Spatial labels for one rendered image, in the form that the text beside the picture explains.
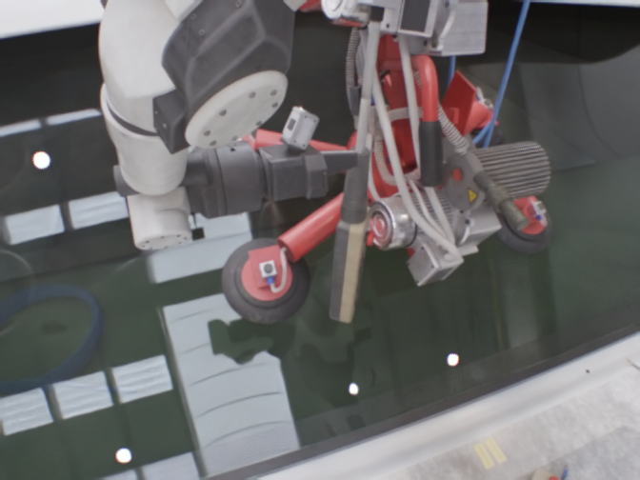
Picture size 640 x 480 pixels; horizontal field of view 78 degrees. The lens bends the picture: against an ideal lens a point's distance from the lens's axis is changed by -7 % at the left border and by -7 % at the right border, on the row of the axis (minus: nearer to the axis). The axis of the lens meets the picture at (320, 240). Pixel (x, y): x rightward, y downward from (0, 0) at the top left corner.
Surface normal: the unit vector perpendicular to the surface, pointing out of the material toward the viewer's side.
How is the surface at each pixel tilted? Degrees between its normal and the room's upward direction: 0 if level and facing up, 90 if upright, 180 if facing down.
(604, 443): 0
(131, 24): 59
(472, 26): 73
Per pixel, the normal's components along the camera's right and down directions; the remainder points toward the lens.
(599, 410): 0.04, -0.73
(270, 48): 0.55, 0.83
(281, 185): 0.33, 0.41
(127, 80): -0.42, 0.25
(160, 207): 0.22, -0.22
